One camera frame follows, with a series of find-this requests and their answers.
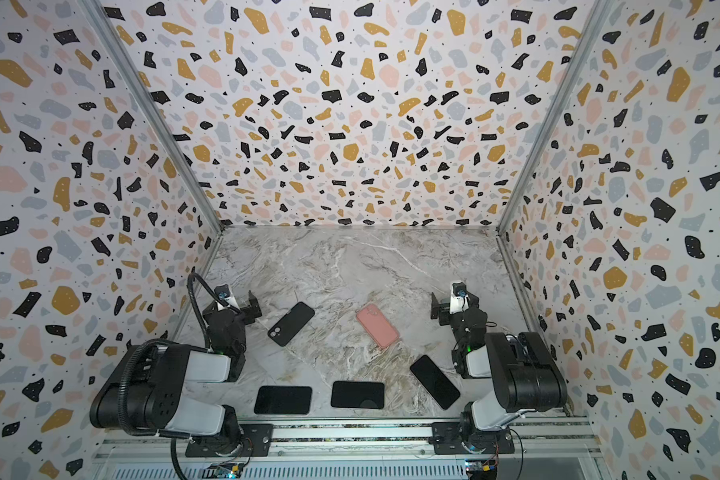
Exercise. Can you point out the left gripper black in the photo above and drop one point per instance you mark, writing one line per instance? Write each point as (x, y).
(244, 307)

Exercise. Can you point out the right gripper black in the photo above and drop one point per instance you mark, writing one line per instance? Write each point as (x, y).
(445, 309)

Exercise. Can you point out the black phone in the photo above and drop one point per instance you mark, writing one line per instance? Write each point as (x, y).
(436, 383)
(283, 400)
(358, 395)

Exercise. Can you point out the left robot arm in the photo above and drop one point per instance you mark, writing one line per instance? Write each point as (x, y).
(145, 395)

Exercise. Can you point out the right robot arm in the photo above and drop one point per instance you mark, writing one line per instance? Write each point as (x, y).
(525, 378)

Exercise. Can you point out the black phone case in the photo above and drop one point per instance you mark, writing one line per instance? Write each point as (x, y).
(291, 324)

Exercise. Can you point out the right circuit board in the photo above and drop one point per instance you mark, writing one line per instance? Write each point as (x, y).
(482, 469)

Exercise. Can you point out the circuit board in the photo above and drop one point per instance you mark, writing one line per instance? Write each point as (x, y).
(225, 470)
(482, 469)

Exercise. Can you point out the left circuit board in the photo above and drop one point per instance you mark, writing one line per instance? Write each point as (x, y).
(225, 470)

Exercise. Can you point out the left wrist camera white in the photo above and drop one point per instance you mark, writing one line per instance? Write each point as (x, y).
(223, 296)

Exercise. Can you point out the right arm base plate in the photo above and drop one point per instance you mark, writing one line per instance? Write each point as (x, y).
(457, 438)

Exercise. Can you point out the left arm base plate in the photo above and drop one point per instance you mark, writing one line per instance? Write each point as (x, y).
(249, 440)

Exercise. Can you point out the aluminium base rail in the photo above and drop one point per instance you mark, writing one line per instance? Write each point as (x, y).
(546, 447)

